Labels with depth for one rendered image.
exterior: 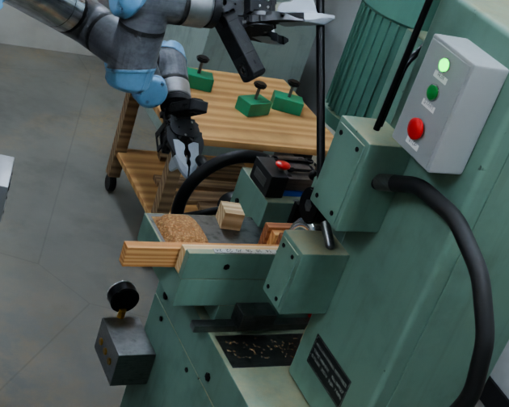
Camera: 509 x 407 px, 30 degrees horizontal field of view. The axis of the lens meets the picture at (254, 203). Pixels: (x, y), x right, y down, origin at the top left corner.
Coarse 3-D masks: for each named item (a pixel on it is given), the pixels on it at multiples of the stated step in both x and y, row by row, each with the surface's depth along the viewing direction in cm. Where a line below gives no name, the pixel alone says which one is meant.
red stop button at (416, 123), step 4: (412, 120) 128; (416, 120) 128; (420, 120) 128; (408, 124) 129; (412, 124) 128; (416, 124) 128; (420, 124) 127; (408, 128) 129; (412, 128) 128; (416, 128) 128; (420, 128) 127; (408, 132) 129; (412, 132) 128; (416, 132) 128; (420, 132) 127; (412, 136) 128; (416, 136) 128; (420, 136) 128
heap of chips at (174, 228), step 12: (156, 216) 180; (168, 216) 177; (180, 216) 178; (168, 228) 175; (180, 228) 174; (192, 228) 175; (168, 240) 173; (180, 240) 172; (192, 240) 173; (204, 240) 174
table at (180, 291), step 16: (144, 224) 180; (208, 224) 183; (256, 224) 189; (144, 240) 180; (160, 240) 173; (208, 240) 178; (224, 240) 180; (240, 240) 182; (256, 240) 184; (160, 272) 172; (176, 272) 166; (176, 288) 166; (192, 288) 167; (208, 288) 168; (224, 288) 170; (240, 288) 171; (256, 288) 173; (176, 304) 167; (192, 304) 169; (208, 304) 171; (224, 304) 172
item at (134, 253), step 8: (128, 248) 161; (136, 248) 161; (144, 248) 162; (152, 248) 163; (160, 248) 164; (168, 248) 164; (176, 248) 165; (120, 256) 163; (128, 256) 162; (136, 256) 162; (144, 256) 163; (152, 256) 164; (160, 256) 164; (168, 256) 165; (176, 256) 166; (128, 264) 163; (136, 264) 163; (144, 264) 164; (152, 264) 165; (160, 264) 166; (168, 264) 166
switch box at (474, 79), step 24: (432, 48) 127; (456, 48) 124; (480, 48) 127; (432, 72) 127; (456, 72) 123; (480, 72) 121; (504, 72) 122; (408, 96) 131; (456, 96) 122; (480, 96) 123; (408, 120) 131; (432, 120) 126; (456, 120) 124; (480, 120) 125; (408, 144) 131; (432, 144) 126; (456, 144) 126; (432, 168) 127; (456, 168) 129
